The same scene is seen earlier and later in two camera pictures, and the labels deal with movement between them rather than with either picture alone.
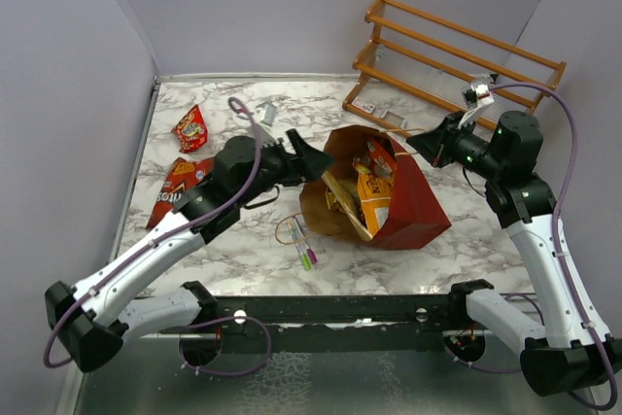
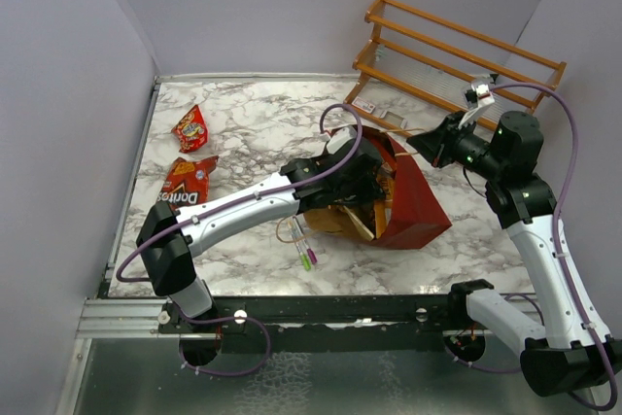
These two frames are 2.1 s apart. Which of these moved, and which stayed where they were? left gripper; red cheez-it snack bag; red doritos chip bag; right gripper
Moved: left gripper
Stayed: red cheez-it snack bag; red doritos chip bag; right gripper
